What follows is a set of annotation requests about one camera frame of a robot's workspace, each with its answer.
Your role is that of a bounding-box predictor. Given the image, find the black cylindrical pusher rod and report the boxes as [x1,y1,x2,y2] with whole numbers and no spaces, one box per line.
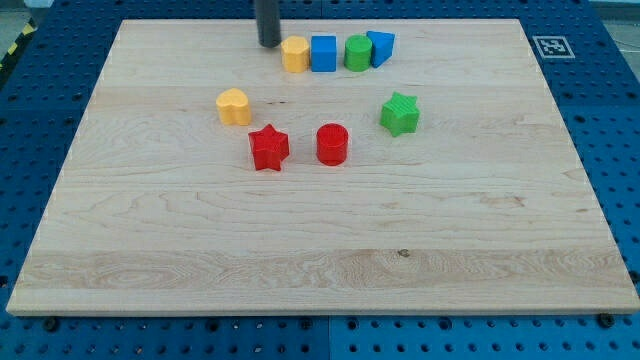
[254,0,281,48]

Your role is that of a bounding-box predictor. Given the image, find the blue cube block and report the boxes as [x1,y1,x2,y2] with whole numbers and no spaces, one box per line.
[311,35,337,72]

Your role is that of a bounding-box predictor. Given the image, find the blue triangle block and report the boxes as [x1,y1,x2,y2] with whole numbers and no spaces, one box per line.
[366,31,395,68]

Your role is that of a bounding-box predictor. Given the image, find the wooden board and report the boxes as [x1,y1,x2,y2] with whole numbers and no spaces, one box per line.
[7,19,639,316]

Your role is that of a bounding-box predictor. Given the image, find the yellow hexagon block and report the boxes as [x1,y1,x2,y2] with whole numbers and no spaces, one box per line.
[280,36,310,73]

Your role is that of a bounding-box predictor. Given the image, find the red star block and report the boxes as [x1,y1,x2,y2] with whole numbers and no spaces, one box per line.
[248,124,289,171]

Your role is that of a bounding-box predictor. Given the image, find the green cylinder block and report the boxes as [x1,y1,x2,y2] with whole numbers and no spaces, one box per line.
[344,34,373,72]

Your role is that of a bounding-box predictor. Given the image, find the green star block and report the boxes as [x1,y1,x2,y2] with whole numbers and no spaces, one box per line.
[380,92,420,137]

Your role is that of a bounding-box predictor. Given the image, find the yellow heart block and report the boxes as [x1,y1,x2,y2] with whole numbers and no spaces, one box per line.
[216,88,252,126]

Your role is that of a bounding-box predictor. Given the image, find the white fiducial marker tag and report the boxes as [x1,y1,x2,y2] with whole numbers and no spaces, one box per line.
[533,35,575,59]

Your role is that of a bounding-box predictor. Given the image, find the red cylinder block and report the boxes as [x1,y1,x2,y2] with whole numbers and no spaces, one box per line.
[316,123,349,166]

